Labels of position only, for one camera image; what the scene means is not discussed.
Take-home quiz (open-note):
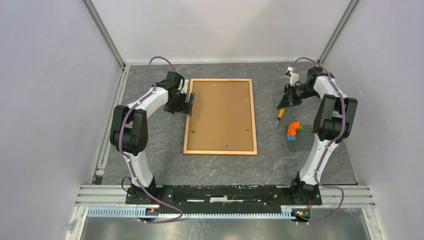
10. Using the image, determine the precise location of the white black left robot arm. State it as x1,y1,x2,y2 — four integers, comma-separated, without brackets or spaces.
109,71,195,204

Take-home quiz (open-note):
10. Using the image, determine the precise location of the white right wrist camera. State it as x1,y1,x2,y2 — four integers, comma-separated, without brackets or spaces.
284,66,299,87

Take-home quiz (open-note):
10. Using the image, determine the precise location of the wooden picture frame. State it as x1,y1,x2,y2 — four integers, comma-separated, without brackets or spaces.
183,78,258,156

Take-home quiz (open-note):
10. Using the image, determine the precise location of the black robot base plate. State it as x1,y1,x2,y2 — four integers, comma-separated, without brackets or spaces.
125,185,323,215

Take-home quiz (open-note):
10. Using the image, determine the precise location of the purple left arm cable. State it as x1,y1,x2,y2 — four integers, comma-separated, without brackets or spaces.
118,56,185,225

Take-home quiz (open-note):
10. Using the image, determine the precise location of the green toy brick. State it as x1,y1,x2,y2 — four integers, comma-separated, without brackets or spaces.
295,123,304,135

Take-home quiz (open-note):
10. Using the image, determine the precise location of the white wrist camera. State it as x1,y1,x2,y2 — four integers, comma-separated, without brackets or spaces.
284,66,299,87
179,79,190,94

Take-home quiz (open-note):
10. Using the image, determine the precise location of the orange handled screwdriver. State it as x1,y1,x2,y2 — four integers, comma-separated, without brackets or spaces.
275,108,286,129

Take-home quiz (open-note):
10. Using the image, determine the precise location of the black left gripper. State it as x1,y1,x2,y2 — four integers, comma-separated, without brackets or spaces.
164,90,195,117

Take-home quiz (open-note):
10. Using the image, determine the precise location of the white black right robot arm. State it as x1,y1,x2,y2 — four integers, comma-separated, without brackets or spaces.
277,66,358,204

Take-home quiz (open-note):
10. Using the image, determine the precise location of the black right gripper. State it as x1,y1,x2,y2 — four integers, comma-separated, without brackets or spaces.
277,84,318,110

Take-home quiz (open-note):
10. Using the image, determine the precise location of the blue toy brick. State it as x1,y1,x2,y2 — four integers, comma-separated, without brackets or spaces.
286,135,297,142

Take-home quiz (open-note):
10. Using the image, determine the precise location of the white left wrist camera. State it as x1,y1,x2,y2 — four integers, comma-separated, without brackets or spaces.
179,79,190,94

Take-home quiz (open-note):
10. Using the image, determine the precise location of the aluminium rail frame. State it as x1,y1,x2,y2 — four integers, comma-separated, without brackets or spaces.
75,75,376,226

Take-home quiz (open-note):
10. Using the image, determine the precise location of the orange curved brick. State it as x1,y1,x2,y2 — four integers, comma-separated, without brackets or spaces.
287,121,301,136

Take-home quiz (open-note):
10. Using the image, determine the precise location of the grey studded baseplate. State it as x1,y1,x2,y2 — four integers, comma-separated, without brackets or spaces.
286,125,315,152

